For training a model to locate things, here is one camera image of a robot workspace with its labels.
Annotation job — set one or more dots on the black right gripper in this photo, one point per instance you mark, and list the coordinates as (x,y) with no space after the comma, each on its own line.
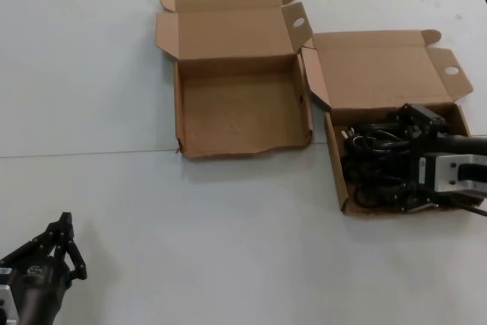
(420,144)

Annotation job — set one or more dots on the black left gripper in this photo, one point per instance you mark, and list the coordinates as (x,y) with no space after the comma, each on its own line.
(34,275)

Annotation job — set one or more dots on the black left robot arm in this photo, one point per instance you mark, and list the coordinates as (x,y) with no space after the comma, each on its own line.
(38,310)

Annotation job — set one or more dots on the open cardboard box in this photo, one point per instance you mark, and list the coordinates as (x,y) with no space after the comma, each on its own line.
(380,70)

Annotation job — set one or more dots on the open cardboard box torn edge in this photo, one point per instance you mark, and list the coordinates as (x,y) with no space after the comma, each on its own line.
(243,112)

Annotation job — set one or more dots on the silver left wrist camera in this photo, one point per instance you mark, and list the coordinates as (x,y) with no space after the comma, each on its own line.
(5,298)

